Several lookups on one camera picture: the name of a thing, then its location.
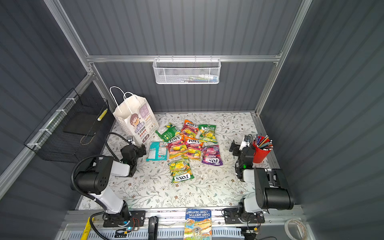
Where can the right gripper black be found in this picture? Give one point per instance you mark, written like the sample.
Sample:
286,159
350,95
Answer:
236,147

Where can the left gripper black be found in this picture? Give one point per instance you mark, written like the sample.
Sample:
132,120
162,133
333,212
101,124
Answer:
141,150

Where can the purple Fox's berries packet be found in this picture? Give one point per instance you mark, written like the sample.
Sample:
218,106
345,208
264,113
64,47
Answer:
211,155

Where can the white paper gift bag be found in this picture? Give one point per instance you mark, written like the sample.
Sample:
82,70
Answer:
135,116

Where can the dark green snack packet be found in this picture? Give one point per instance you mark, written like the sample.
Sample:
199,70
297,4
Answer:
167,132

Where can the green fox's packet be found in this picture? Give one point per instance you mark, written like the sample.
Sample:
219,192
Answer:
181,170
208,133

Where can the green Fox's packet front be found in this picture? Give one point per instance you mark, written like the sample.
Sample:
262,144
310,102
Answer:
181,170

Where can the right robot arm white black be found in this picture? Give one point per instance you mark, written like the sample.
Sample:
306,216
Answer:
271,188

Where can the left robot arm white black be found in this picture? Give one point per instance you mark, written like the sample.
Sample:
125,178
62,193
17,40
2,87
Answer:
90,178

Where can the red pencil cup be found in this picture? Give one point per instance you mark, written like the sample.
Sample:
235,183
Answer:
262,145

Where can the teal snack packet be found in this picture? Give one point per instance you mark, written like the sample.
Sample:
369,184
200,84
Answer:
158,151

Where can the yellow marker in basket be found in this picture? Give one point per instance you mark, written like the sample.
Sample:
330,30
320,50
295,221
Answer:
101,116

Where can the colourful book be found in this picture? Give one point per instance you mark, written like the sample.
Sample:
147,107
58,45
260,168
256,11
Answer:
198,224

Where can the black wire basket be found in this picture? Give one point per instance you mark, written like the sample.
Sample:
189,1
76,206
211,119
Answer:
72,132

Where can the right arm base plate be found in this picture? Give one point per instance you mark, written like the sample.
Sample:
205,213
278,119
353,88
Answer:
234,216

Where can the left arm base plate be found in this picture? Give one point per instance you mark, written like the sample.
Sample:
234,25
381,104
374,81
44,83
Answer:
133,219

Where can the black handle tool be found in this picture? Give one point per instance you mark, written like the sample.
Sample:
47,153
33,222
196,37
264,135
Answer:
153,228

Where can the white wire mesh basket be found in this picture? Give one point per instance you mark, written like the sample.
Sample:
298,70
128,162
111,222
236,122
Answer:
183,72

